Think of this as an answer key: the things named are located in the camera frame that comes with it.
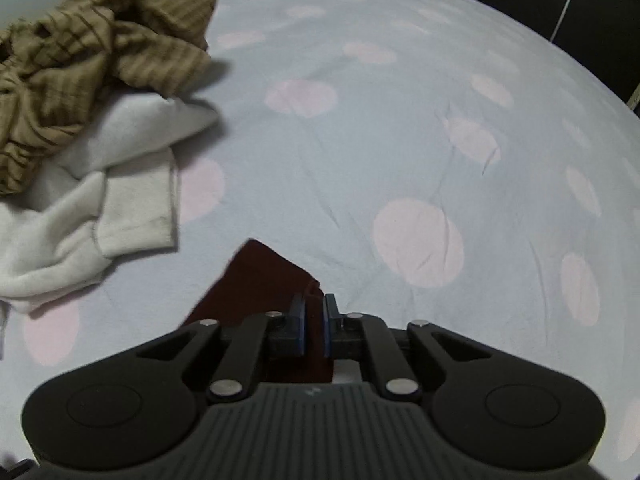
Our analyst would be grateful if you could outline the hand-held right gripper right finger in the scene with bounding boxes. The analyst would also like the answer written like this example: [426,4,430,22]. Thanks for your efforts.
[323,293,494,404]

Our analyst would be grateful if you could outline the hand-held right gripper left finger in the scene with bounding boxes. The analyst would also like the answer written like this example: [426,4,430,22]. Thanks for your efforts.
[134,292,307,404]

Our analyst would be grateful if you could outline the dark maroon pants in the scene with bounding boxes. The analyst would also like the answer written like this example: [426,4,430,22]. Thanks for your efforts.
[182,239,335,386]

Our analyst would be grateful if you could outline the polka dot bed sheet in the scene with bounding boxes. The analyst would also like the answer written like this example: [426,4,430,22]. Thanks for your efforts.
[0,0,640,466]

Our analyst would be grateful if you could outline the white fleece garment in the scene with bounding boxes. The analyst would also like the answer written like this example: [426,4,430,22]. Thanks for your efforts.
[0,92,221,315]

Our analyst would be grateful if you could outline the brown striped garment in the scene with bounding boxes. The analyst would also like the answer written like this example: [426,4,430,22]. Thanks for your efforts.
[0,0,221,197]

